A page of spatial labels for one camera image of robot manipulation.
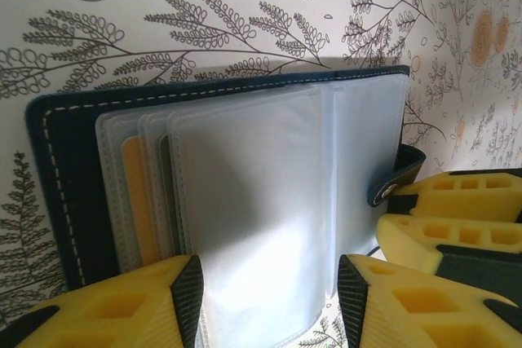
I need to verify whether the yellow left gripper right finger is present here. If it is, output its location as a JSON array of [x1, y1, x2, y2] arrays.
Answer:
[[337, 253, 522, 348]]

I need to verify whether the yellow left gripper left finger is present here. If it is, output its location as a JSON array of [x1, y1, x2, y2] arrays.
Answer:
[[0, 253, 204, 348]]

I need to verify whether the orange card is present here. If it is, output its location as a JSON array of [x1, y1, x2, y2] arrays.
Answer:
[[121, 135, 159, 270]]

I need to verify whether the navy blue card holder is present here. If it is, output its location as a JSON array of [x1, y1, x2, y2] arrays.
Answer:
[[24, 64, 427, 348]]

